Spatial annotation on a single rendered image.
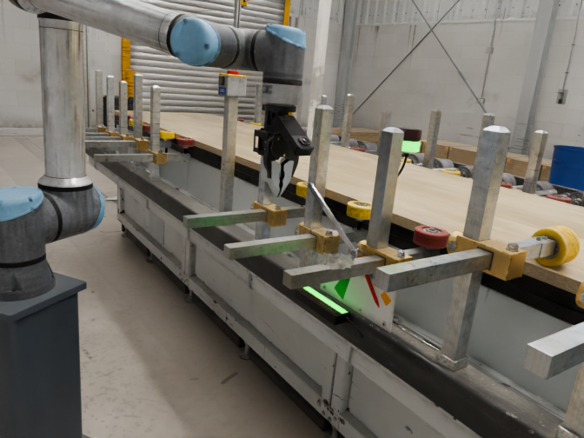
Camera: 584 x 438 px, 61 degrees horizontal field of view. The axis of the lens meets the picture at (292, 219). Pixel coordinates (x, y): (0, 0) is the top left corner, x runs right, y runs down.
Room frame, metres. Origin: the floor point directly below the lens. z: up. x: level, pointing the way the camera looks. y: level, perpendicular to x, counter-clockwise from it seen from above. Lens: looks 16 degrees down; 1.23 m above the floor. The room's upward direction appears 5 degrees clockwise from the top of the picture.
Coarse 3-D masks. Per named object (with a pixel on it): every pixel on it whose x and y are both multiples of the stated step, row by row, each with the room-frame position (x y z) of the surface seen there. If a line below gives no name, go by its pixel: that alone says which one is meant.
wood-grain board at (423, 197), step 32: (160, 128) 2.76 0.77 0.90; (192, 128) 2.87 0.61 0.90; (256, 128) 3.19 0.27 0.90; (256, 160) 1.97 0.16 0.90; (352, 160) 2.20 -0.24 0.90; (352, 192) 1.53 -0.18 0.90; (416, 192) 1.62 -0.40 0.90; (448, 192) 1.67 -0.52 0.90; (512, 192) 1.77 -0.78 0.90; (416, 224) 1.24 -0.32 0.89; (448, 224) 1.24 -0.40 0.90; (512, 224) 1.30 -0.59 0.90; (544, 224) 1.33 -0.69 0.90; (576, 224) 1.37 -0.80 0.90; (576, 256) 1.06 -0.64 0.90; (576, 288) 0.91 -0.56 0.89
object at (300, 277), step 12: (408, 252) 1.11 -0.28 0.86; (420, 252) 1.12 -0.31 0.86; (432, 252) 1.14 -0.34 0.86; (360, 264) 1.00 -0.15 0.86; (372, 264) 1.03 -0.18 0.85; (288, 276) 0.91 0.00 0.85; (300, 276) 0.91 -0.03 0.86; (312, 276) 0.93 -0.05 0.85; (324, 276) 0.95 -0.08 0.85; (336, 276) 0.97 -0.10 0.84; (348, 276) 0.99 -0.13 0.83
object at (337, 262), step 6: (324, 258) 0.98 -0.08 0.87; (330, 258) 0.98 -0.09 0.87; (336, 258) 0.99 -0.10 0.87; (342, 258) 0.99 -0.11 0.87; (348, 258) 0.99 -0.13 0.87; (354, 258) 1.02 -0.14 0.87; (324, 264) 0.97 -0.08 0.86; (330, 264) 0.97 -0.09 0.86; (336, 264) 0.96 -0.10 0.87; (342, 264) 0.96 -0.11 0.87; (348, 264) 0.98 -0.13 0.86
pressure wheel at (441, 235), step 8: (416, 232) 1.14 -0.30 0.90; (424, 232) 1.13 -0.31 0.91; (432, 232) 1.14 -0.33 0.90; (440, 232) 1.15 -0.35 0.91; (416, 240) 1.14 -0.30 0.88; (424, 240) 1.12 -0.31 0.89; (432, 240) 1.11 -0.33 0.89; (440, 240) 1.11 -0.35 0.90; (432, 248) 1.11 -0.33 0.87; (440, 248) 1.12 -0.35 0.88
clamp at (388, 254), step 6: (366, 240) 1.14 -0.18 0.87; (360, 246) 1.12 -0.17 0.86; (366, 246) 1.10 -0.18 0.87; (366, 252) 1.10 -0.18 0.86; (372, 252) 1.08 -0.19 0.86; (378, 252) 1.07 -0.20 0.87; (384, 252) 1.06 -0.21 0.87; (390, 252) 1.07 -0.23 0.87; (396, 252) 1.07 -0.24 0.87; (384, 258) 1.05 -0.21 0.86; (390, 258) 1.03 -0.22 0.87; (396, 258) 1.03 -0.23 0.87; (402, 258) 1.03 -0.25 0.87; (408, 258) 1.04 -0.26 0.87; (384, 264) 1.05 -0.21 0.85; (390, 264) 1.03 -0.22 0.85
